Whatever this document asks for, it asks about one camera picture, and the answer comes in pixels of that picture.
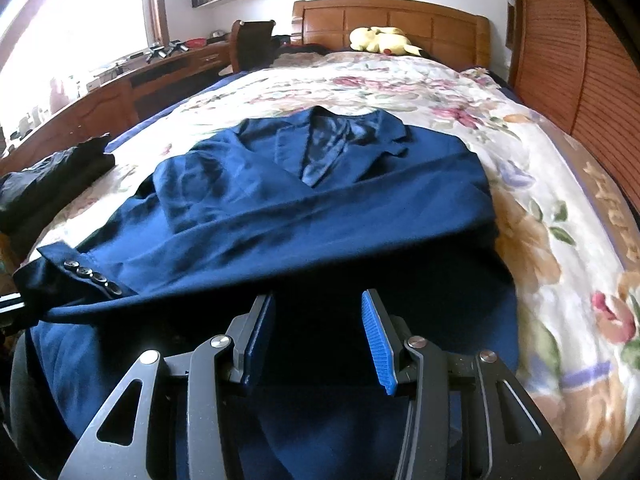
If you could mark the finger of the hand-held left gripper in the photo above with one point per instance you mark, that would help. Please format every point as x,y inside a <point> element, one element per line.
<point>10,306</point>

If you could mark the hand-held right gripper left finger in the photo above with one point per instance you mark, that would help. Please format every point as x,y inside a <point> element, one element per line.
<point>257,340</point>

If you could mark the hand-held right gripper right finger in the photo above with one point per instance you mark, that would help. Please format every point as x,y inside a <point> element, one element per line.
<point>377,340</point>

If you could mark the blue suit jacket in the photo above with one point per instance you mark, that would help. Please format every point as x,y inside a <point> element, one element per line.
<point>300,210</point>

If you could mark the black jacket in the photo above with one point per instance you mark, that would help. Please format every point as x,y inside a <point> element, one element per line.
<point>50,175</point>

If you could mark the wooden desk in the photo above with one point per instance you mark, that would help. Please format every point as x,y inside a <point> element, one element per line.
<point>100,95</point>

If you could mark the floral blanket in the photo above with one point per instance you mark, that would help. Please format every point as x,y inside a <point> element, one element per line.
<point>550,185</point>

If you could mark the window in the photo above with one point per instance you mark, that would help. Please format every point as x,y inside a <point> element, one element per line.
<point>75,25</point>

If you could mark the wooden chair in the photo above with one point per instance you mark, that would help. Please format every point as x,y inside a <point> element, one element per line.
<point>252,45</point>

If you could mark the yellow plush toy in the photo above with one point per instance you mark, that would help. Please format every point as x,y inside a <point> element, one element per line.
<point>380,40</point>

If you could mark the black tools on desk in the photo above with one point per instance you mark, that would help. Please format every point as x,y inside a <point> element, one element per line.
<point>167,50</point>

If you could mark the red item on desk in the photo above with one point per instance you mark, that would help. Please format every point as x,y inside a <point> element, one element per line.
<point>196,41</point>

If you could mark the wooden bed headboard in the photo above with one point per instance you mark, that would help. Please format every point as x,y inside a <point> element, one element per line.
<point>400,20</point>

